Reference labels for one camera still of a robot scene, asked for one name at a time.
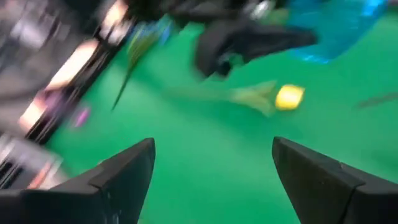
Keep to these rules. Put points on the blue textured glass vase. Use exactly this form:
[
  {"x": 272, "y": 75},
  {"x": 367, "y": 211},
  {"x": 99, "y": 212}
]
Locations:
[{"x": 335, "y": 31}]

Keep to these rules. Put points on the black table frame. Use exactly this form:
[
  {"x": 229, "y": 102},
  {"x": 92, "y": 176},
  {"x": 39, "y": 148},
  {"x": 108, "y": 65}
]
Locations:
[{"x": 79, "y": 88}]

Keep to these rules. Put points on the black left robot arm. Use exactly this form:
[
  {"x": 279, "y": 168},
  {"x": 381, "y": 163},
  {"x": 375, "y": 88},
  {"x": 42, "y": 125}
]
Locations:
[{"x": 149, "y": 7}]

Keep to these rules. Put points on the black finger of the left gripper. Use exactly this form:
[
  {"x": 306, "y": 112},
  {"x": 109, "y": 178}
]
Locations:
[
  {"x": 208, "y": 53},
  {"x": 280, "y": 40}
]

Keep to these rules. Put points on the yellow artificial tulip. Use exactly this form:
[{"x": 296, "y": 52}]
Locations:
[{"x": 289, "y": 97}]

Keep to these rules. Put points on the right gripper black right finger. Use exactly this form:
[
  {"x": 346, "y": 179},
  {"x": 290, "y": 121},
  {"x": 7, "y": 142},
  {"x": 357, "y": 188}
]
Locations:
[{"x": 335, "y": 193}]

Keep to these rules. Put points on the green table mat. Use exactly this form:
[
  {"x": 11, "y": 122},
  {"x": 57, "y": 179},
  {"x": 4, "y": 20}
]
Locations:
[{"x": 217, "y": 155}]

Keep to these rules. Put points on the blue artificial flower bunch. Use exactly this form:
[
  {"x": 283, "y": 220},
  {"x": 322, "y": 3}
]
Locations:
[{"x": 140, "y": 43}]

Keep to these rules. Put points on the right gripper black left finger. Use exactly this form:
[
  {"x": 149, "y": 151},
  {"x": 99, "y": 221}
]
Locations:
[{"x": 93, "y": 199}]

